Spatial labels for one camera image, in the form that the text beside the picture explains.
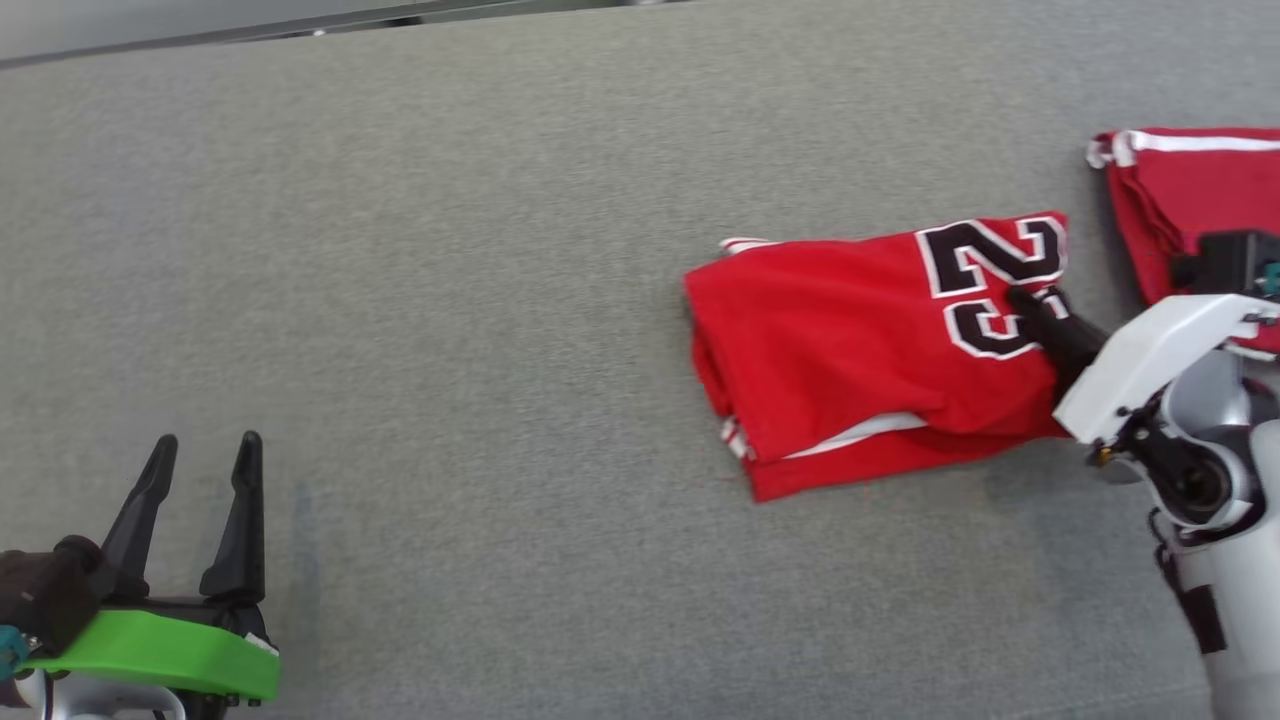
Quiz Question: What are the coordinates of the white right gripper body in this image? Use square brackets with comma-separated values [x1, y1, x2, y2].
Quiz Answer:
[1052, 292, 1280, 447]

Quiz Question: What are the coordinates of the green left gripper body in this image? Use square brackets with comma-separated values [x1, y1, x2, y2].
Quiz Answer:
[18, 595, 283, 702]

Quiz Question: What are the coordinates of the folded red white garment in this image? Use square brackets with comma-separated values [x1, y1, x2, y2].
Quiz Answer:
[1086, 126, 1280, 363]

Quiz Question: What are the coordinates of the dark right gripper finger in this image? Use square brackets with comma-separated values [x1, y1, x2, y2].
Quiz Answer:
[1004, 284, 1111, 393]

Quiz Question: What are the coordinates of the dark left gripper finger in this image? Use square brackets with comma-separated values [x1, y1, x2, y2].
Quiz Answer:
[199, 431, 268, 603]
[99, 434, 180, 601]

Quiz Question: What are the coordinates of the red white basketball jersey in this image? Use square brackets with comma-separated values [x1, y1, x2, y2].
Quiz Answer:
[683, 211, 1078, 504]

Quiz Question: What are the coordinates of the grey fabric sofa seat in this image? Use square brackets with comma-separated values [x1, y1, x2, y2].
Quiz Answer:
[0, 0, 1280, 720]

